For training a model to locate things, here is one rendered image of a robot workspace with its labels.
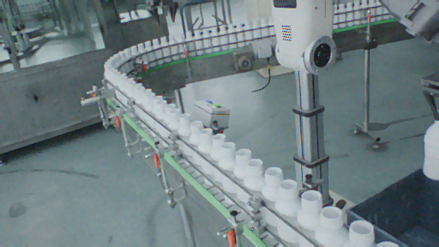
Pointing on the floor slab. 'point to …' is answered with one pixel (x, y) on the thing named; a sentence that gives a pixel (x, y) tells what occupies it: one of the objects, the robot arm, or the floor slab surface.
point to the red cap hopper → (203, 21)
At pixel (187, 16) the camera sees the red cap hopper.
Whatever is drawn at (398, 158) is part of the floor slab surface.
